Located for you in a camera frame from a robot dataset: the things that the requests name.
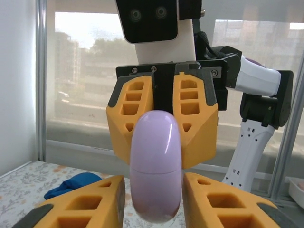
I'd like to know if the blue cloth pouch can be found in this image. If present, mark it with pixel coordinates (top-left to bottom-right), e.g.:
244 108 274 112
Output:
44 172 103 200

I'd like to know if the translucent window blind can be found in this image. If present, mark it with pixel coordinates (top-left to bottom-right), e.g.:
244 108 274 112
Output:
46 10 304 143

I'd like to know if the floral printed table mat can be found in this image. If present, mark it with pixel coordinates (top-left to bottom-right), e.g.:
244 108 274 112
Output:
0 160 188 228

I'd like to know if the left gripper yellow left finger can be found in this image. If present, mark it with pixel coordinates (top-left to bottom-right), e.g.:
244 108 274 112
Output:
25 175 126 228

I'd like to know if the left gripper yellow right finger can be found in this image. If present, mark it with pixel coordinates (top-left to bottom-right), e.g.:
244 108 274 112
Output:
184 172 296 228

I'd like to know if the purple earbud charging case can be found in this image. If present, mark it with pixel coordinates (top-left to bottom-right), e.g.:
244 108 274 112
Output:
129 109 183 224

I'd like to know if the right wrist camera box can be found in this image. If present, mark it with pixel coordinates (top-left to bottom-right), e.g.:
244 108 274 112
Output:
115 0 204 65

